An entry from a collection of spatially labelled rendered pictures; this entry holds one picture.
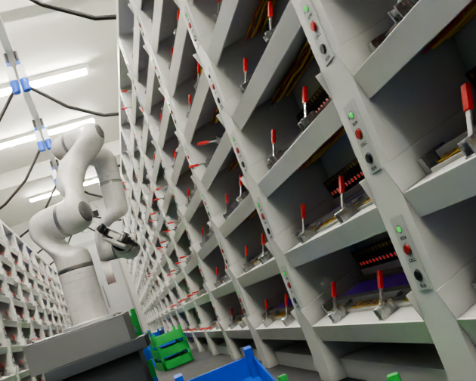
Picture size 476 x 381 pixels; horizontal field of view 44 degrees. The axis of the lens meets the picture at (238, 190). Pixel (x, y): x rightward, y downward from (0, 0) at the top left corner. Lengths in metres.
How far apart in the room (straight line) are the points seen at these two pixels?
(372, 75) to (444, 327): 0.40
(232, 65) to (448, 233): 0.94
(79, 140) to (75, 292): 0.57
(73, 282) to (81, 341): 0.21
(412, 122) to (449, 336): 0.33
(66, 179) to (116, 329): 0.57
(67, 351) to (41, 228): 0.42
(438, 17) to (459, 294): 0.41
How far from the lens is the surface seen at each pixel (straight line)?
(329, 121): 1.09
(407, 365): 1.26
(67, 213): 2.03
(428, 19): 0.79
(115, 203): 2.37
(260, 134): 1.64
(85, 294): 2.03
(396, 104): 0.98
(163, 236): 4.38
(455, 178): 0.82
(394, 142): 0.95
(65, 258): 2.04
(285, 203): 1.61
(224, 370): 1.51
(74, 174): 2.19
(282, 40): 1.20
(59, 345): 1.96
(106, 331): 1.94
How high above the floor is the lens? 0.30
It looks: 9 degrees up
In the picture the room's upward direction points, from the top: 21 degrees counter-clockwise
